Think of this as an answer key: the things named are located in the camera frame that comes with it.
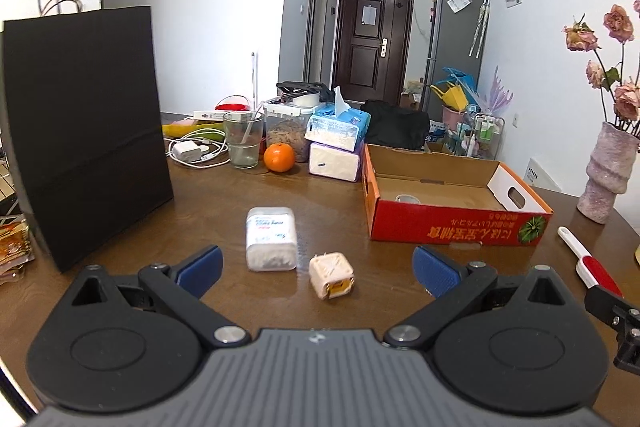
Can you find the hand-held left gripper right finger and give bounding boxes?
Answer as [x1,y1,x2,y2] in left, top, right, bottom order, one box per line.
[382,246,576,350]

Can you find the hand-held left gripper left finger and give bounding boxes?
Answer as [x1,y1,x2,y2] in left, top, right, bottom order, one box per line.
[70,245,252,349]

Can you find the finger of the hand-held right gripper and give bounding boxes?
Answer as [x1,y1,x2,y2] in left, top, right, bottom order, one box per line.
[584,286,640,376]

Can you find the red and white lint brush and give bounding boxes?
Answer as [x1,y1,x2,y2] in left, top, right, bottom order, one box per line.
[557,226,625,299]

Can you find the red cardboard box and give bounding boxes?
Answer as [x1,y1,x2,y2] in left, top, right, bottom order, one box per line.
[362,143,554,247]

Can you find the white cotton swab box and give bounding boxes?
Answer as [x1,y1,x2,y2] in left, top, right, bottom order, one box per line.
[245,207,299,272]

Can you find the cream cube-shaped plug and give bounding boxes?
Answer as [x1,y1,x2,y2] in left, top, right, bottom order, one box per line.
[308,252,354,303]

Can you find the clear drinking glass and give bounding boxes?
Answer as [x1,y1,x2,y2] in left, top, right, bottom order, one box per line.
[222,111,265,170]

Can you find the orange fruit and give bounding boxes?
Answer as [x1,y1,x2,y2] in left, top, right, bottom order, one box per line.
[263,143,296,173]

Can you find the pink stone vase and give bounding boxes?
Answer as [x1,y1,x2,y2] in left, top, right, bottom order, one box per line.
[577,121,640,225]

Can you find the yellow packet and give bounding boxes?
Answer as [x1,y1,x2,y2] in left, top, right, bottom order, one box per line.
[162,119,226,142]

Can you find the white tissue pack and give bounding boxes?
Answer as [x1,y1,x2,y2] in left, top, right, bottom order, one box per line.
[308,142,362,182]

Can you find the clear plastic food container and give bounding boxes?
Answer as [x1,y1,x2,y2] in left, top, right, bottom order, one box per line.
[263,99,317,162]

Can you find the pink bucket with toys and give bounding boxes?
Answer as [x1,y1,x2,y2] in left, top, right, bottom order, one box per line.
[430,67,481,134]

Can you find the red lidded container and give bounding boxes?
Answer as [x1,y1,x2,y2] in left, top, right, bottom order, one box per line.
[215,95,251,112]

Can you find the blue tissue pack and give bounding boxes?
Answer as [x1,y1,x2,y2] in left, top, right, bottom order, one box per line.
[305,86,372,152]

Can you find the black paper bag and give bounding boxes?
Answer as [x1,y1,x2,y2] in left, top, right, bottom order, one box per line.
[0,0,175,274]

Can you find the orange snack packet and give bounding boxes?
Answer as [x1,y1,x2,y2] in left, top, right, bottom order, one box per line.
[0,214,36,283]

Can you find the purple feather decoration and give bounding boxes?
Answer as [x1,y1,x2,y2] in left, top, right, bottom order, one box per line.
[480,66,516,118]

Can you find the grey refrigerator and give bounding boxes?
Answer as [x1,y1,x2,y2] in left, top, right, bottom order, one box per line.
[422,0,488,118]

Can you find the dark brown door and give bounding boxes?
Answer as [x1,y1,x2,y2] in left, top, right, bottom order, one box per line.
[332,0,416,102]

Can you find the white folded umbrella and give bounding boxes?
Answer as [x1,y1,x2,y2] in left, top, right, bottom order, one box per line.
[468,0,490,58]

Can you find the dried pink flowers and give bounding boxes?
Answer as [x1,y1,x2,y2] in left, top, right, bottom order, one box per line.
[564,0,640,132]

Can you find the white charger with cable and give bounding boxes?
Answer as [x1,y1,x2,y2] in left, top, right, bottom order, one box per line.
[162,129,232,168]

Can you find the wire storage cart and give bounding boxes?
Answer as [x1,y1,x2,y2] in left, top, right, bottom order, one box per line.
[457,112,506,160]

